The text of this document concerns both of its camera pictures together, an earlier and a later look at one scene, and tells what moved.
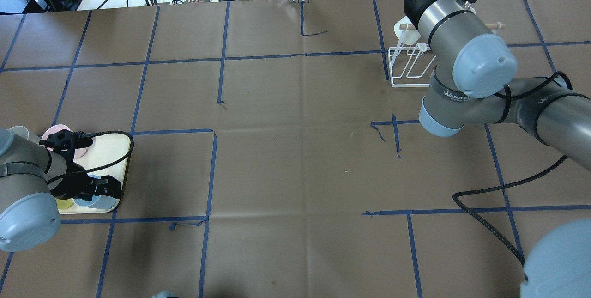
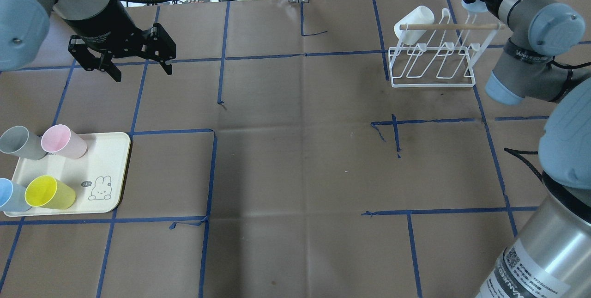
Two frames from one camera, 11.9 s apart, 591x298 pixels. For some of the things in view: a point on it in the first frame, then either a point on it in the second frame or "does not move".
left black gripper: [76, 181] → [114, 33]
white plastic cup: [407, 37] does not move
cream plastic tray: [107, 155] does not move
